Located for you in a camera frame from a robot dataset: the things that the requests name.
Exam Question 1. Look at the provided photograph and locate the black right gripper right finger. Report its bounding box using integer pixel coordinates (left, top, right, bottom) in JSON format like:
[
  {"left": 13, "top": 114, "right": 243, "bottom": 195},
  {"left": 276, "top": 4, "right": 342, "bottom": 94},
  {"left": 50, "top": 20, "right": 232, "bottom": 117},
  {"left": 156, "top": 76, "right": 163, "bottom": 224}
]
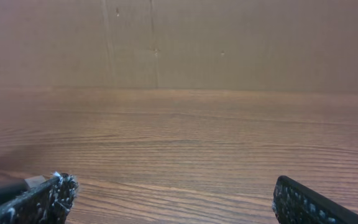
[{"left": 272, "top": 175, "right": 358, "bottom": 224}]

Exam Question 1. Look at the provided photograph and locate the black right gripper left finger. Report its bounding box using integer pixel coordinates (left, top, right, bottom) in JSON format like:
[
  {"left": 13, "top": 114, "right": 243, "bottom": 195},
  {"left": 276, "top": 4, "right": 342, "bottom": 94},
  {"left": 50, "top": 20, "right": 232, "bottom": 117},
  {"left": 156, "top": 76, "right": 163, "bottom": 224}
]
[{"left": 0, "top": 172, "right": 79, "bottom": 224}]

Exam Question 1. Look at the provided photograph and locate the black USB cable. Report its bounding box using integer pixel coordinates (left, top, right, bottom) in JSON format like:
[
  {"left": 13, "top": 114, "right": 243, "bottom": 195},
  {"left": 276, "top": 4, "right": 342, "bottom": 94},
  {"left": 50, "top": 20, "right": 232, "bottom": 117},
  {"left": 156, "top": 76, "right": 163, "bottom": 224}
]
[{"left": 0, "top": 175, "right": 47, "bottom": 210}]

